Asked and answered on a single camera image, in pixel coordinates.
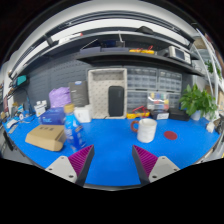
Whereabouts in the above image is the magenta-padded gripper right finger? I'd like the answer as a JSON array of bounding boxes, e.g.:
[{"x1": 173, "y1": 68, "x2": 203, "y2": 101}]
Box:
[{"x1": 132, "y1": 144, "x2": 181, "y2": 185}]

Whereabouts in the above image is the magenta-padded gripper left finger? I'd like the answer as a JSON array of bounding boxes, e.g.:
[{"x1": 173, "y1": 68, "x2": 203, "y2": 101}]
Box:
[{"x1": 44, "y1": 144, "x2": 95, "y2": 187}]

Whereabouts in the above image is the blue drink bottle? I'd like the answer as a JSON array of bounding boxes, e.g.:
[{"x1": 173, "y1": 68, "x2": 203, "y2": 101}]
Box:
[{"x1": 63, "y1": 103, "x2": 87, "y2": 153}]

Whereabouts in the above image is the flat round red coaster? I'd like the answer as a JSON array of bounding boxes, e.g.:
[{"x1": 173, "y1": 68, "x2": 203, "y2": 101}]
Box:
[{"x1": 163, "y1": 130, "x2": 178, "y2": 141}]

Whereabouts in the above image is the brown cardboard box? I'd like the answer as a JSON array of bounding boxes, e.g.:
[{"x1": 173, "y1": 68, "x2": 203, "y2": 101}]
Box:
[{"x1": 24, "y1": 124, "x2": 67, "y2": 153}]

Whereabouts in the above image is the blue carton box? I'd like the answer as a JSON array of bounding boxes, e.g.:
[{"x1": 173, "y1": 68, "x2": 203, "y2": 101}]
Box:
[{"x1": 38, "y1": 106, "x2": 67, "y2": 126}]

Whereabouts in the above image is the small black box, white label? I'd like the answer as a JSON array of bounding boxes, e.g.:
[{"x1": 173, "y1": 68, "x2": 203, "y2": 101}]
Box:
[{"x1": 150, "y1": 109, "x2": 170, "y2": 121}]

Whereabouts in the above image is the flat black case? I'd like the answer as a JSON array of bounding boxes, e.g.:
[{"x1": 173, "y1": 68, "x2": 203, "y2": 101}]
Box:
[{"x1": 168, "y1": 108, "x2": 191, "y2": 122}]

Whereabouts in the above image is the yellow multimeter with red leads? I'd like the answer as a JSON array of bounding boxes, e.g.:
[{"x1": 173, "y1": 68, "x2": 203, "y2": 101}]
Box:
[{"x1": 126, "y1": 105, "x2": 152, "y2": 120}]

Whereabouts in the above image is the white power adapter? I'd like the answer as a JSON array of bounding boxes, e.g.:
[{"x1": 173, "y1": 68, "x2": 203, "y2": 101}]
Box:
[{"x1": 205, "y1": 121, "x2": 217, "y2": 134}]

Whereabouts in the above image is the white box with small bottles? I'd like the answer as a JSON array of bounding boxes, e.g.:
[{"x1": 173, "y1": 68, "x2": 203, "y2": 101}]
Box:
[{"x1": 34, "y1": 99, "x2": 48, "y2": 118}]

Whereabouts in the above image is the clear organiser with coloured parts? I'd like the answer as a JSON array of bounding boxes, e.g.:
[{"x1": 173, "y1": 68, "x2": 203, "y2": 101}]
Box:
[{"x1": 147, "y1": 91, "x2": 169, "y2": 112}]

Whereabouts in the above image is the green potted plant, white pot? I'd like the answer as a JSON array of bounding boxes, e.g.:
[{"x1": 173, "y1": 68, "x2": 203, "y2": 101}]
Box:
[{"x1": 179, "y1": 83, "x2": 219, "y2": 122}]

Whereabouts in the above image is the dark grey upright box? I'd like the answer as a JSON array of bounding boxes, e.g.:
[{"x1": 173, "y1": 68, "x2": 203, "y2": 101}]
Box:
[{"x1": 68, "y1": 80, "x2": 90, "y2": 108}]

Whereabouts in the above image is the white perforated storage tray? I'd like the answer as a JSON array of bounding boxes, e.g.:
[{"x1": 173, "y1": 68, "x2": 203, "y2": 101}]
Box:
[{"x1": 87, "y1": 67, "x2": 129, "y2": 120}]

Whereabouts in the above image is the black zip case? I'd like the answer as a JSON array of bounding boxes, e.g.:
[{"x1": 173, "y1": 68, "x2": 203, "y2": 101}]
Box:
[{"x1": 107, "y1": 85, "x2": 125, "y2": 118}]

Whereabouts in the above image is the white mug with brown handle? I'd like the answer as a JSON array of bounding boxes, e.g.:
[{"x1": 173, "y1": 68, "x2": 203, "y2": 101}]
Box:
[{"x1": 130, "y1": 117, "x2": 158, "y2": 144}]

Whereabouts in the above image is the white wire rack unit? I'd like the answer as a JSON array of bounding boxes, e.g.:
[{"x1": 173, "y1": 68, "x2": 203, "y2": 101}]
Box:
[{"x1": 191, "y1": 28, "x2": 224, "y2": 101}]

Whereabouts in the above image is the black wall shelf unit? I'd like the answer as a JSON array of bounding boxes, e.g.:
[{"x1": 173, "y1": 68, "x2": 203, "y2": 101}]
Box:
[{"x1": 9, "y1": 24, "x2": 206, "y2": 78}]

